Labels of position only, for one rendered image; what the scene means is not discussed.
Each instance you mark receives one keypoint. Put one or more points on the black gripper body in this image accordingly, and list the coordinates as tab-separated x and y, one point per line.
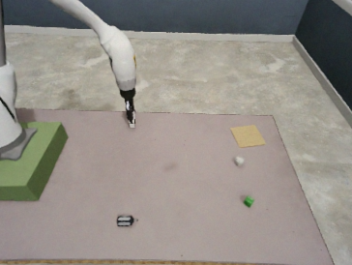
128	95

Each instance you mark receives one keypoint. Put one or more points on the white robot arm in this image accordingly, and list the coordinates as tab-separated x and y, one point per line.
13	138

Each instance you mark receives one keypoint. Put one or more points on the tan flat mat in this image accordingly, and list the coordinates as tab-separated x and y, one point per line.
247	136

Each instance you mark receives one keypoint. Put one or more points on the green die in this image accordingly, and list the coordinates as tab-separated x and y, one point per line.
248	201

